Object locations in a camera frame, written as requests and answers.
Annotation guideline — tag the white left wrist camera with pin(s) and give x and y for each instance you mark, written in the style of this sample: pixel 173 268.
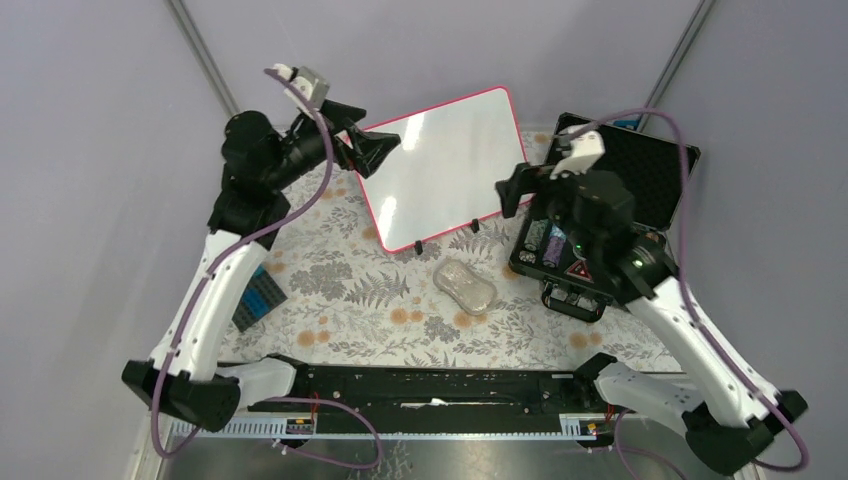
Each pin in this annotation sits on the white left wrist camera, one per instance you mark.
pixel 309 84

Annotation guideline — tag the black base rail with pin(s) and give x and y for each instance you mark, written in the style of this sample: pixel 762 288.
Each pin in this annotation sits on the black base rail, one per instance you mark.
pixel 406 400

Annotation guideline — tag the floral tablecloth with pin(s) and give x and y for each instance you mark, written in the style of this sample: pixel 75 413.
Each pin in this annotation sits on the floral tablecloth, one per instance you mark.
pixel 349 302

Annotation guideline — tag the grey wiping cloth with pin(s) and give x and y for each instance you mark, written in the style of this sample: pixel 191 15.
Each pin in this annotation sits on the grey wiping cloth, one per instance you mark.
pixel 473 294

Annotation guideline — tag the blue black building plate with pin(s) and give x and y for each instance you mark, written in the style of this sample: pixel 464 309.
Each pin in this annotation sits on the blue black building plate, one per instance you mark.
pixel 261 296

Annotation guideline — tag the pink framed whiteboard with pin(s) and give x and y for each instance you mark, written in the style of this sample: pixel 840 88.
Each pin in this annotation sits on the pink framed whiteboard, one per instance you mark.
pixel 442 175

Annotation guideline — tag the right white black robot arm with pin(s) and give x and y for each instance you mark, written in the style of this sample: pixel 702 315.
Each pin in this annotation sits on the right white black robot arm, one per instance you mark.
pixel 730 415

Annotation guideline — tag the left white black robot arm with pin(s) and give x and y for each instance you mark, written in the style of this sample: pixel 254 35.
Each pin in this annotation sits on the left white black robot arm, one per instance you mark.
pixel 182 377

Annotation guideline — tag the aluminium frame front rails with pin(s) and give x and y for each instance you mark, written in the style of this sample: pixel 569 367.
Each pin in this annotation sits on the aluminium frame front rails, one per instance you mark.
pixel 246 424

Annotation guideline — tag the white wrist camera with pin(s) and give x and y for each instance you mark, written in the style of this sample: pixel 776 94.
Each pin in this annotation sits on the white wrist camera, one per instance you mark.
pixel 309 84
pixel 578 152

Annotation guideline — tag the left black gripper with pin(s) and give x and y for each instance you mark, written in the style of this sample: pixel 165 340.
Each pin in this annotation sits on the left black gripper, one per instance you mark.
pixel 367 148

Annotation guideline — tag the black poker chip case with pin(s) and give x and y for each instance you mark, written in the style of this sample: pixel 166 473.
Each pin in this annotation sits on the black poker chip case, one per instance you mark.
pixel 581 283

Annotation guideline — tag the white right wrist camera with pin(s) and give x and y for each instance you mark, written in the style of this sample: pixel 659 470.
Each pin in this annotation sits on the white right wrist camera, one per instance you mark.
pixel 578 152

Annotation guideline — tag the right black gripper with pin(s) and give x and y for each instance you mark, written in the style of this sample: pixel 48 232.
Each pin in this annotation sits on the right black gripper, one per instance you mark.
pixel 528 179

